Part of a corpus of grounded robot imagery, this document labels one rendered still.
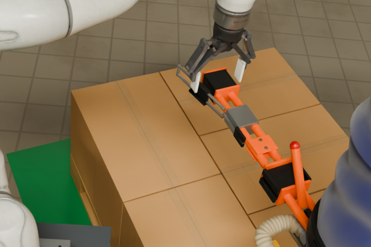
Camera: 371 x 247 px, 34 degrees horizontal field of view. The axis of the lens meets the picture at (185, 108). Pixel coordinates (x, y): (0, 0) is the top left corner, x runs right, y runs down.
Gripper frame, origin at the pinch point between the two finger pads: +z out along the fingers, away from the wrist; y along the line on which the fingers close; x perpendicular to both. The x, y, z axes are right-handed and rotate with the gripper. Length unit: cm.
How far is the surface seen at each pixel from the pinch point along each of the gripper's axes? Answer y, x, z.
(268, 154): 2.4, -25.0, 3.8
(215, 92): -1.8, -3.1, 0.9
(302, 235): -0.4, -47.0, 7.4
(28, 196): -38, 69, 122
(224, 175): 24, 14, 68
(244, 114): 1.8, -12.7, 1.1
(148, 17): 68, 178, 122
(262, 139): 1.9, -22.0, 1.2
